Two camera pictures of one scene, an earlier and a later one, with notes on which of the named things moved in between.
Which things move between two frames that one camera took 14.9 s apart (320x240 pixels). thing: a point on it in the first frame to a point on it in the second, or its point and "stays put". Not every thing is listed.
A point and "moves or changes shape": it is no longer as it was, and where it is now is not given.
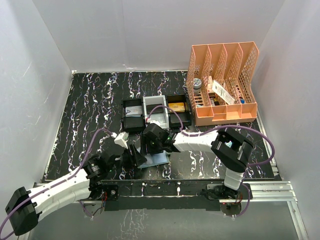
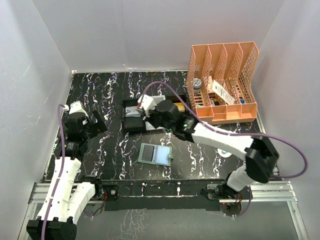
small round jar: x=197 y=85 stays put
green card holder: x=155 y=159 moves or changes shape
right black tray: x=174 y=119 stays put
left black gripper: x=137 y=158 to x=99 y=123
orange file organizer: x=218 y=83 stays put
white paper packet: x=222 y=92 stays put
